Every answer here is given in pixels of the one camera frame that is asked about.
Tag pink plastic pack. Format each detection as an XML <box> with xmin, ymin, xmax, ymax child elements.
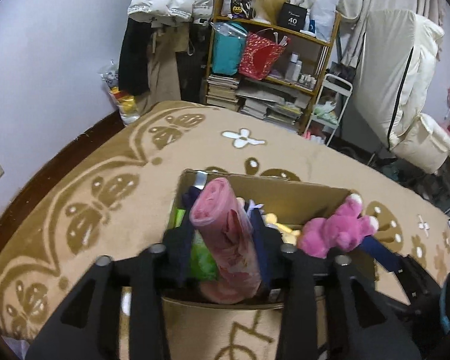
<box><xmin>189</xmin><ymin>177</ymin><xmax>262</xmax><ymax>305</ymax></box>

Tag white haired plush doll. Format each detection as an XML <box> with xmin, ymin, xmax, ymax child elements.
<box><xmin>183</xmin><ymin>178</ymin><xmax>265</xmax><ymax>236</ymax></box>

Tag blonde wig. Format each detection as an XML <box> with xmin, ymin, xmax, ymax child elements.
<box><xmin>252</xmin><ymin>0</ymin><xmax>287</xmax><ymax>25</ymax></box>

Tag beige hanging trousers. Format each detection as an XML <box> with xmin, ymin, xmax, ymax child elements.
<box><xmin>145</xmin><ymin>24</ymin><xmax>189</xmax><ymax>111</ymax></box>

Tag wooden shelf unit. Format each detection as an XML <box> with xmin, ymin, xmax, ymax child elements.
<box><xmin>212</xmin><ymin>0</ymin><xmax>342</xmax><ymax>135</ymax></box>

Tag green tissue pack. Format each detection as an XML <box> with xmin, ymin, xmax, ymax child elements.
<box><xmin>173</xmin><ymin>209</ymin><xmax>218</xmax><ymax>281</ymax></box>

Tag teal bag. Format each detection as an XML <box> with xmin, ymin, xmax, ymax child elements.
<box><xmin>211</xmin><ymin>21</ymin><xmax>248</xmax><ymax>76</ymax></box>

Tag plastic bag on floor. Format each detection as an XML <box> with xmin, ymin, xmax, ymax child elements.
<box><xmin>98</xmin><ymin>60</ymin><xmax>140</xmax><ymax>126</ymax></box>

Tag stack of books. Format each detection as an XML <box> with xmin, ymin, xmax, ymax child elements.
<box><xmin>205</xmin><ymin>74</ymin><xmax>241</xmax><ymax>111</ymax></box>

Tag open cardboard box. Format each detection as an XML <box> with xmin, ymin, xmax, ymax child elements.
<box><xmin>160</xmin><ymin>168</ymin><xmax>380</xmax><ymax>310</ymax></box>

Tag yellow plush toy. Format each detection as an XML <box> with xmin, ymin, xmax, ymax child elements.
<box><xmin>262</xmin><ymin>213</ymin><xmax>302</xmax><ymax>245</ymax></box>

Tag magenta plush bear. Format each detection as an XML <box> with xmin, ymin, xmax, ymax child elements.
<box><xmin>297</xmin><ymin>193</ymin><xmax>379</xmax><ymax>258</ymax></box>

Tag black box with 40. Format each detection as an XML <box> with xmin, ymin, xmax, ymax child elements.
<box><xmin>277</xmin><ymin>2</ymin><xmax>307</xmax><ymax>32</ymax></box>

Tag white utility cart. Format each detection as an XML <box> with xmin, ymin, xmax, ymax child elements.
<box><xmin>302</xmin><ymin>73</ymin><xmax>353</xmax><ymax>146</ymax></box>

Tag black hanging garment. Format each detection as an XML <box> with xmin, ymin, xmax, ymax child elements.
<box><xmin>118</xmin><ymin>18</ymin><xmax>153</xmax><ymax>96</ymax></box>

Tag red gift bag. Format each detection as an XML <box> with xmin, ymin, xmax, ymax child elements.
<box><xmin>239</xmin><ymin>28</ymin><xmax>290</xmax><ymax>80</ymax></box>

